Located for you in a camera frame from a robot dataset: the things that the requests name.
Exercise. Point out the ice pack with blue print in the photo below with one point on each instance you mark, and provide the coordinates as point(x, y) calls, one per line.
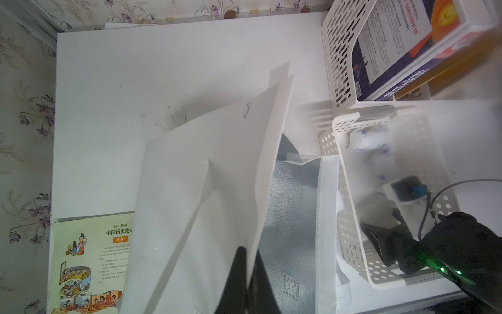
point(368, 139)

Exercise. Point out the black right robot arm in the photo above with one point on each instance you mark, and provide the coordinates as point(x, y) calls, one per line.
point(456, 246)

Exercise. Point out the green illustrated children's book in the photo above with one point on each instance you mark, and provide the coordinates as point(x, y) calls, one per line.
point(88, 264)

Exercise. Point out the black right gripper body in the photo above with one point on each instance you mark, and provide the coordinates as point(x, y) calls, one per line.
point(396, 245)

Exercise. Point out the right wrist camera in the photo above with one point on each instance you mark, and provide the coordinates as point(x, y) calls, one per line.
point(410, 196)

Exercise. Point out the yellow brown magazines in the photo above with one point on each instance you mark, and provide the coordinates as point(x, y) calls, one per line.
point(457, 66)

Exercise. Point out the white plastic file organizer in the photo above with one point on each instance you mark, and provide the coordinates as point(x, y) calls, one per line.
point(340, 31)

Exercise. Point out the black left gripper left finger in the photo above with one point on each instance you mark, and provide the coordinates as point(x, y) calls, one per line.
point(233, 298)

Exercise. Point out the white perforated plastic basket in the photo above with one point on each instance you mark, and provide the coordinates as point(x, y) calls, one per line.
point(415, 151)

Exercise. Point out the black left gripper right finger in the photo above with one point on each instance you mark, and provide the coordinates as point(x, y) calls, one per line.
point(261, 298)

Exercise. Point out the white insulated delivery bag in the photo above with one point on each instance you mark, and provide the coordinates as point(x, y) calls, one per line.
point(221, 182)

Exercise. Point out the purple white spine book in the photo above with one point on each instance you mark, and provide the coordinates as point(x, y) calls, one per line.
point(402, 40)

